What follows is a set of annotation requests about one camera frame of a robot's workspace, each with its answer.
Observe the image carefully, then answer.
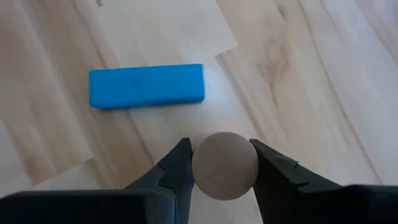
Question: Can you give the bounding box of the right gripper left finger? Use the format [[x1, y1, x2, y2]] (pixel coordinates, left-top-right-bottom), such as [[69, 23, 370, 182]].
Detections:
[[124, 138, 196, 224]]

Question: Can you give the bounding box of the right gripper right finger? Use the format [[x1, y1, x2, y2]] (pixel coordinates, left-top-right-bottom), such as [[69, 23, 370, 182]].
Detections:
[[249, 139, 343, 224]]

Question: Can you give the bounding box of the blue long block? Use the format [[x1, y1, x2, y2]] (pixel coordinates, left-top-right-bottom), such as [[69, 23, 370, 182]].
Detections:
[[88, 63, 206, 110]]

